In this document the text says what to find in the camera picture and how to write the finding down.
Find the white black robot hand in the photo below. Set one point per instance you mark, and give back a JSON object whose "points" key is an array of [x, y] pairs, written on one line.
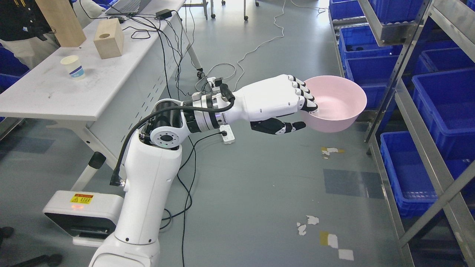
{"points": [[262, 103]]}

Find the pink plastic bowl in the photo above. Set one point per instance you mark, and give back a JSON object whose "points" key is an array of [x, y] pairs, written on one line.
{"points": [[340, 101]]}

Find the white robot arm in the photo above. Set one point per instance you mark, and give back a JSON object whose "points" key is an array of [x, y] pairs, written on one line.
{"points": [[151, 156]]}

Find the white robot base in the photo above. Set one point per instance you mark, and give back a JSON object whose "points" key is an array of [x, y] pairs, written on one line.
{"points": [[88, 217]]}

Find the steel shelf rack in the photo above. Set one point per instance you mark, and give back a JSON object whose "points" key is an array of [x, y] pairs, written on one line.
{"points": [[421, 131]]}

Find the white power strip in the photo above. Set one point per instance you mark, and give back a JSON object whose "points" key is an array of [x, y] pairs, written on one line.
{"points": [[227, 134]]}

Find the white desk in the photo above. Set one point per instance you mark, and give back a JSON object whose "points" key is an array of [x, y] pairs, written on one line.
{"points": [[116, 93]]}

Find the wooden block with hole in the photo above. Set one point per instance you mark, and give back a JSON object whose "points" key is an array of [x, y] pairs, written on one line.
{"points": [[109, 38]]}

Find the paper cup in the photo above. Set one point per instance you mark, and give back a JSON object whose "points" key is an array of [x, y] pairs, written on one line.
{"points": [[73, 66]]}

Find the tall wooden block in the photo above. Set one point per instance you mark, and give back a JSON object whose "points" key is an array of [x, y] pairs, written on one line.
{"points": [[62, 19]]}

